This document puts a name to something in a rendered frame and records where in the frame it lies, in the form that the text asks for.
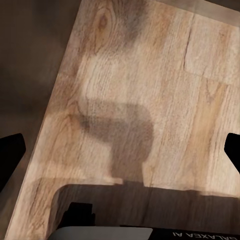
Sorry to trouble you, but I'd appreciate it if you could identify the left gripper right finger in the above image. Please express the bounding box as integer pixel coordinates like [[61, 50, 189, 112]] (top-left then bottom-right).
[[224, 133, 240, 173]]

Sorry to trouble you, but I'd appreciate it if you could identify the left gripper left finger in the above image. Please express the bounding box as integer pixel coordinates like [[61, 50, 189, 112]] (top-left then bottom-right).
[[0, 133, 26, 193]]

